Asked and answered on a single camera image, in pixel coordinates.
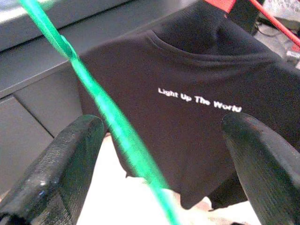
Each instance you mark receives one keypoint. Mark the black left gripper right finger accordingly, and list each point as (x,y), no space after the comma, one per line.
(264,168)

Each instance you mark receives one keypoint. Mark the black TV console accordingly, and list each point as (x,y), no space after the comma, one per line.
(35,100)

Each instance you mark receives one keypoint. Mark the black t-shirt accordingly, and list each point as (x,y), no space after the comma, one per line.
(187,70)

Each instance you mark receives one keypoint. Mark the red clothes hanger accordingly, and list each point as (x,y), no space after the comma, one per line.
(276,23)

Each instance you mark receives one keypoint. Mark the green clothes hanger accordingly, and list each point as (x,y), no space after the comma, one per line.
(117,122)

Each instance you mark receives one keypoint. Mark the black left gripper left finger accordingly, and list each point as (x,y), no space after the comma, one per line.
(54,178)

